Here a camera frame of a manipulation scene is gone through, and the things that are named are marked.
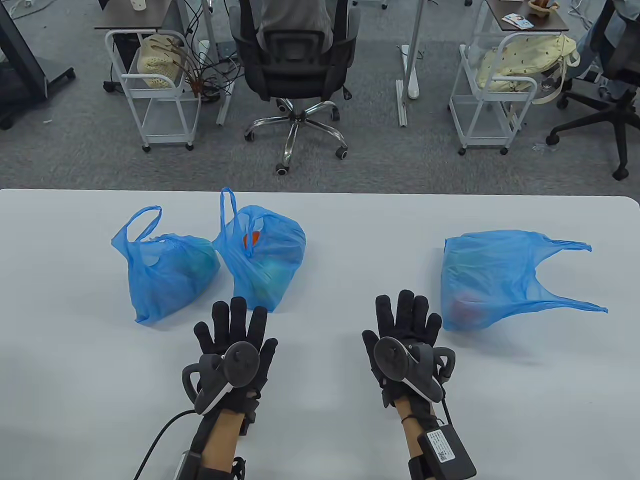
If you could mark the yellow patterned cloth bag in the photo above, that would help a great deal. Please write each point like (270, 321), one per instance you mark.
(520, 60)

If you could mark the black stand base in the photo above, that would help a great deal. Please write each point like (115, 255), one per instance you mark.
(20, 75)

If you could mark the brown desk top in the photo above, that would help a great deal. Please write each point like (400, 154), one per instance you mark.
(130, 20)
(545, 22)

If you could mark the printed cards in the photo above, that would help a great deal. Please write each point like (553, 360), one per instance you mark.
(517, 21)

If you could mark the grey tracking controller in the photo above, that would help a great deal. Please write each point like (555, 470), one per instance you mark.
(390, 355)
(240, 362)

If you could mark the white desk leg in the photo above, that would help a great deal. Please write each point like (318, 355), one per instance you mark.
(212, 35)
(414, 50)

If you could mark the person's right hand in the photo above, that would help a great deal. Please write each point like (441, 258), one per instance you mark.
(407, 320)

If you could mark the cream knit bag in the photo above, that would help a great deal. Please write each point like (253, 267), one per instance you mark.
(155, 65)

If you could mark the person's left hand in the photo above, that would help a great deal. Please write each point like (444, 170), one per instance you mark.
(240, 320)

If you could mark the black forearm sensor box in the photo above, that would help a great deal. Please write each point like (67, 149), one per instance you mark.
(185, 467)
(445, 452)

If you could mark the black chair chrome base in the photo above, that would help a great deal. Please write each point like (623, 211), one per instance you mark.
(295, 65)

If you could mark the person's left forearm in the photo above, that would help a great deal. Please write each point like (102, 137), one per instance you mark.
(220, 440)

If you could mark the blue plastic bag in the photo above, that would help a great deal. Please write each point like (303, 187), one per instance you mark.
(480, 280)
(170, 275)
(265, 260)

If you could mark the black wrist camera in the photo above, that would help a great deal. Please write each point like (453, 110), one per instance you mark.
(250, 415)

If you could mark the white rolling cart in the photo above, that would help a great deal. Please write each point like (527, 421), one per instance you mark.
(482, 125)
(165, 122)

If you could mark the brown woven basket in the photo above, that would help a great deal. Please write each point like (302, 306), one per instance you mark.
(542, 7)

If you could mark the person's right forearm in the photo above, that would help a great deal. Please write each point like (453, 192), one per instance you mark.
(415, 430)

